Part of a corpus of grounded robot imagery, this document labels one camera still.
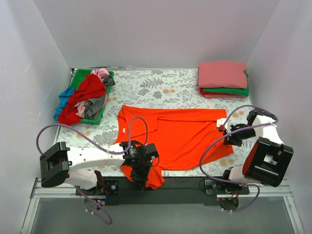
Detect blue crumpled t shirt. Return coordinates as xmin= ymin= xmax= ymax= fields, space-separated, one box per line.
xmin=53 ymin=86 xmax=76 ymax=122

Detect floral table cloth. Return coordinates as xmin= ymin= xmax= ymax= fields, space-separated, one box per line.
xmin=54 ymin=69 xmax=256 ymax=177

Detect green plastic bin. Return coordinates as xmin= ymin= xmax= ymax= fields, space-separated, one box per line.
xmin=70 ymin=68 xmax=116 ymax=125

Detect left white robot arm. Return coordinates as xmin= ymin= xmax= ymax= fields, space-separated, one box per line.
xmin=39 ymin=141 xmax=159 ymax=195

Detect orange t shirt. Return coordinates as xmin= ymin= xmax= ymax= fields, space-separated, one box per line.
xmin=116 ymin=105 xmax=234 ymax=189

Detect folded light pink t shirt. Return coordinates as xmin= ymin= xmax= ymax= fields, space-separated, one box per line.
xmin=204 ymin=94 xmax=246 ymax=98

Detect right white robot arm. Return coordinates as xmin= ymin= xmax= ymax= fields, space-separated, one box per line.
xmin=216 ymin=108 xmax=293 ymax=194

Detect red crumpled t shirt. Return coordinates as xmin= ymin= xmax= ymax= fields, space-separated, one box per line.
xmin=58 ymin=74 xmax=107 ymax=125

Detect pink crumpled t shirt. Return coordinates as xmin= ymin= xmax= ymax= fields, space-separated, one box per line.
xmin=91 ymin=68 xmax=109 ymax=78

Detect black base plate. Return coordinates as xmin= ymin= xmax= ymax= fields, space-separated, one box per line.
xmin=75 ymin=175 xmax=249 ymax=205

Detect grey crumpled t shirt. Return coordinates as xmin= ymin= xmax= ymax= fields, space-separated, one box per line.
xmin=84 ymin=94 xmax=107 ymax=120

